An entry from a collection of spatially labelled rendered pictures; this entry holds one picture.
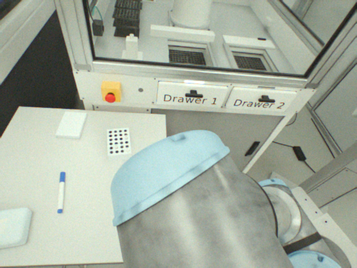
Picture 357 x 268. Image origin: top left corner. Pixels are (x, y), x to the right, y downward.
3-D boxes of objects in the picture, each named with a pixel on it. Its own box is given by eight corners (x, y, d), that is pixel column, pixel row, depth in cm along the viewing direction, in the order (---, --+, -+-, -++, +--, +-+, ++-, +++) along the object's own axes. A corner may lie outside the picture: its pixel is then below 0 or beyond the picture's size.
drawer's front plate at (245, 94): (284, 111, 100) (298, 93, 92) (226, 108, 96) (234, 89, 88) (282, 109, 101) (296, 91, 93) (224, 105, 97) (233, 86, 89)
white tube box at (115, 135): (132, 159, 80) (131, 153, 77) (108, 161, 78) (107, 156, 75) (128, 133, 87) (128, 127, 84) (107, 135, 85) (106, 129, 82)
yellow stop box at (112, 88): (120, 103, 87) (119, 90, 81) (102, 102, 86) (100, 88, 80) (121, 95, 90) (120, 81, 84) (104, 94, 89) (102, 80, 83)
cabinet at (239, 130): (239, 185, 165) (300, 113, 104) (103, 183, 152) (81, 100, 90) (217, 102, 225) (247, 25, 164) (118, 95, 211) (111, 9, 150)
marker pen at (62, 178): (63, 212, 65) (61, 211, 64) (57, 214, 64) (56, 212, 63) (66, 173, 73) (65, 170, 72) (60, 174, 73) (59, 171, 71)
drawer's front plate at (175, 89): (220, 108, 96) (228, 89, 88) (156, 103, 92) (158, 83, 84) (219, 105, 97) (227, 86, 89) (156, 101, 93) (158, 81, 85)
